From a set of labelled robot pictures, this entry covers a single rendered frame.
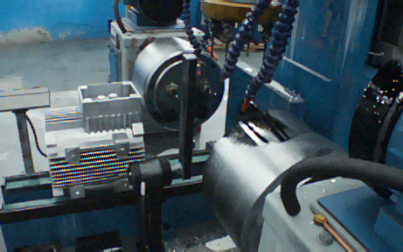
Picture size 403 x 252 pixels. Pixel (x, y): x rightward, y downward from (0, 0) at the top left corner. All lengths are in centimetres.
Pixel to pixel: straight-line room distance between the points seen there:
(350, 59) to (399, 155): 50
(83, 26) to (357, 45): 581
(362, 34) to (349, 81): 11
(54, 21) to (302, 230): 612
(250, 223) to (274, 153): 11
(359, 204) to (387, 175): 15
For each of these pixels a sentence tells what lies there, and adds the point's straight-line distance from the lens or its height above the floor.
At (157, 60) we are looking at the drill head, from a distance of 107.
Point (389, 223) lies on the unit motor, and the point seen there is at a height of 120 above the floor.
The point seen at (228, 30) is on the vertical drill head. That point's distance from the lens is 81.
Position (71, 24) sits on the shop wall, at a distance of 641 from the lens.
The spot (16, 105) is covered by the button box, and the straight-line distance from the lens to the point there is 106.
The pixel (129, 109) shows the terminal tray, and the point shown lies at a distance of 78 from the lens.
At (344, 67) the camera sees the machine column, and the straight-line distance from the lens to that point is 86.
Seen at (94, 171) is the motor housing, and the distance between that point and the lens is 79.
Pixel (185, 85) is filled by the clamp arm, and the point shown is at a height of 120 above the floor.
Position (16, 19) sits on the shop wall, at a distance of 642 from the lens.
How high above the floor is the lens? 143
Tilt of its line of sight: 25 degrees down
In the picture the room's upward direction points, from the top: 3 degrees clockwise
